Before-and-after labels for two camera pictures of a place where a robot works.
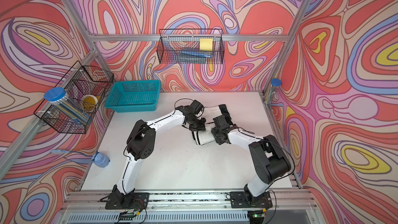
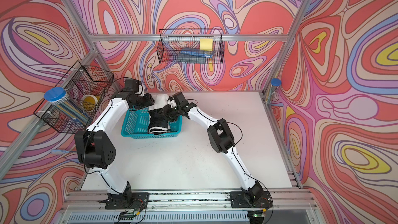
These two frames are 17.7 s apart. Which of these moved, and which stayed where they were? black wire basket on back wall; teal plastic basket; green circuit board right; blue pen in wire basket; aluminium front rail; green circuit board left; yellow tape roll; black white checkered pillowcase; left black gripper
Moved: teal plastic basket; left black gripper; black white checkered pillowcase
Stayed: green circuit board left; blue pen in wire basket; green circuit board right; yellow tape roll; aluminium front rail; black wire basket on back wall
